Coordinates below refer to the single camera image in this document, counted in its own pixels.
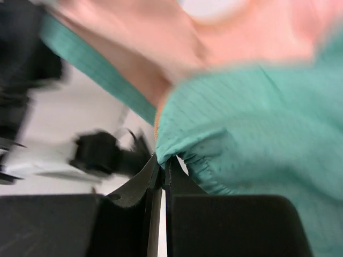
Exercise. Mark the orange and teal jacket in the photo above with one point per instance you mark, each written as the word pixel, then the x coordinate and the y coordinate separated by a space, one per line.
pixel 251 100

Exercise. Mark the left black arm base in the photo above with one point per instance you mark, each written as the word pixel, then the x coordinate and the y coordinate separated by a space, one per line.
pixel 100 152

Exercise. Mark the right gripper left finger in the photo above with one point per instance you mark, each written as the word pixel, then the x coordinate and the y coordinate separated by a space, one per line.
pixel 128 220

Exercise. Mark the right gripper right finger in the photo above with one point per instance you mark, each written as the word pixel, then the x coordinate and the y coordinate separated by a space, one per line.
pixel 186 234

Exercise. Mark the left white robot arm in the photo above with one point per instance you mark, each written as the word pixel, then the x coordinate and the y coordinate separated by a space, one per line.
pixel 25 63

